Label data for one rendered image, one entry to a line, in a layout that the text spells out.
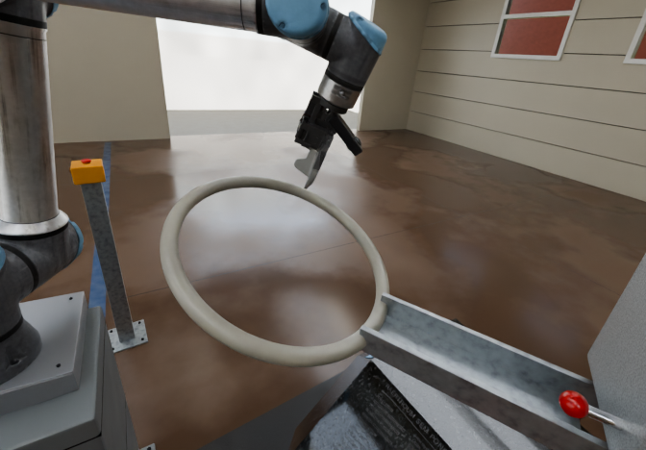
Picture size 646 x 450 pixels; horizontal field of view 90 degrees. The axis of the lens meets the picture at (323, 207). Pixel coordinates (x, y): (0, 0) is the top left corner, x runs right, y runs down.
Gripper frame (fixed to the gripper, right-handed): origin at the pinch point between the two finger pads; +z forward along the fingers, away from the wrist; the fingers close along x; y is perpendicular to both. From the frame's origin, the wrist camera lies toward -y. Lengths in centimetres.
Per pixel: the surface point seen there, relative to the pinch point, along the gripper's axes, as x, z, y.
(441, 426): 42, 25, -45
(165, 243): 31.7, 5.2, 22.8
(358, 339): 40.0, 4.9, -13.8
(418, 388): 33, 27, -43
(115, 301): -39, 140, 59
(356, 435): 41, 41, -32
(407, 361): 43.3, 2.4, -21.6
